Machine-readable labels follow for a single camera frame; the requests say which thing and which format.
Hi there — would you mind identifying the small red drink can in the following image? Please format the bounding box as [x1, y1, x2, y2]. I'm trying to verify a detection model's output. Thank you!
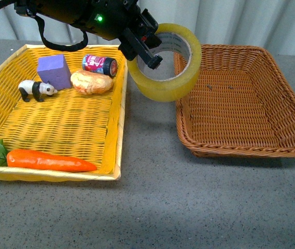
[82, 54, 118, 77]

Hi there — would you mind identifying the grey pleated curtain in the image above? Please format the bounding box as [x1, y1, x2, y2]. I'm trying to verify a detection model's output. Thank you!
[0, 0, 295, 56]

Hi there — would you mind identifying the toy panda figurine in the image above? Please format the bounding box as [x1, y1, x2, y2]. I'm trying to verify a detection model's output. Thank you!
[18, 80, 58, 102]

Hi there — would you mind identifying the black cable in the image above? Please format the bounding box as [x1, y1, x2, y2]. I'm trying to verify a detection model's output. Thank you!
[34, 14, 89, 52]

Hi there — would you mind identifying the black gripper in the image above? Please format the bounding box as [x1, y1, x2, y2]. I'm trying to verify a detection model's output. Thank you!
[83, 0, 163, 70]

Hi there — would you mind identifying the purple foam block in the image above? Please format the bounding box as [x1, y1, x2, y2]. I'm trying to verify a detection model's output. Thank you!
[37, 54, 72, 91]

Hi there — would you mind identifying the brown wicker basket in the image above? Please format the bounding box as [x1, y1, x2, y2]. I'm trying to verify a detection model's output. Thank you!
[176, 45, 295, 158]

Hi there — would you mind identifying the yellow woven basket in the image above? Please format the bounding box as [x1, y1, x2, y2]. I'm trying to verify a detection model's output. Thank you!
[0, 45, 128, 182]

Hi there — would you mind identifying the yellowish packing tape roll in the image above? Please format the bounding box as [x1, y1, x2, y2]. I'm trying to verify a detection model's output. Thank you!
[127, 23, 202, 102]

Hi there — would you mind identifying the orange toy carrot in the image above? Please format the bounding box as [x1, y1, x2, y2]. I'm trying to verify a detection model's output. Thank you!
[0, 140, 97, 173]

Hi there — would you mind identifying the toy bread loaf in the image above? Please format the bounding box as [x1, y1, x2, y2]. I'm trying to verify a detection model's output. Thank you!
[71, 70, 114, 95]

